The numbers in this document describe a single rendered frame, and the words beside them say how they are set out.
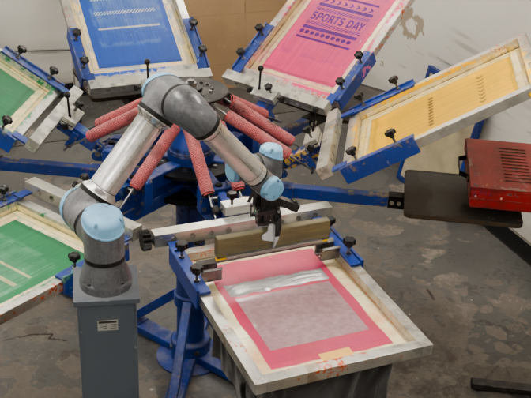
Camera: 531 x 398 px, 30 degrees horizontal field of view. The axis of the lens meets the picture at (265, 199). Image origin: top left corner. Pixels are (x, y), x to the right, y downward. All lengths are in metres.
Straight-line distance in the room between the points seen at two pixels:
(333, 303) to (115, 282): 0.80
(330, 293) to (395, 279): 1.95
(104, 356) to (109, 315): 0.14
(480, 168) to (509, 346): 1.22
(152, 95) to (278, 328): 0.84
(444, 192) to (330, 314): 1.05
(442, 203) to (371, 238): 1.66
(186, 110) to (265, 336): 0.78
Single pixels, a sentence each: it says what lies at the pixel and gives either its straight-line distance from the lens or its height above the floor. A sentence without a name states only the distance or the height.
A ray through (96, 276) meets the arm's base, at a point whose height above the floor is 1.26.
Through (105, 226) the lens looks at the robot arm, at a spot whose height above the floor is 1.42.
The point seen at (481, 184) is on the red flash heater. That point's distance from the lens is 3.83.
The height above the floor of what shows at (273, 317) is 0.96.
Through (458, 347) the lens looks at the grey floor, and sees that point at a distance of 4.83.
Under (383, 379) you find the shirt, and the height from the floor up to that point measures 0.82.
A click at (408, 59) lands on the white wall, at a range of 6.40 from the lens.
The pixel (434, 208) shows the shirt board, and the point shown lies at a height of 0.95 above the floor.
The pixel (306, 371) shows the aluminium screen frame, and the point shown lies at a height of 0.99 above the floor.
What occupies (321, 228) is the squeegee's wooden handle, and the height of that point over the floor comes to 1.12.
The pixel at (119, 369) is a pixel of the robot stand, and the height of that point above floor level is 0.95.
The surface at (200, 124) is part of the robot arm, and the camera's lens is 2.78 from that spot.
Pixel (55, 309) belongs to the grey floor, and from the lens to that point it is 4.98.
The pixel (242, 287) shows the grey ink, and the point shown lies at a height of 0.96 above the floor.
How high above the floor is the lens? 2.76
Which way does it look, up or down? 28 degrees down
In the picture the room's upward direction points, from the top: 2 degrees clockwise
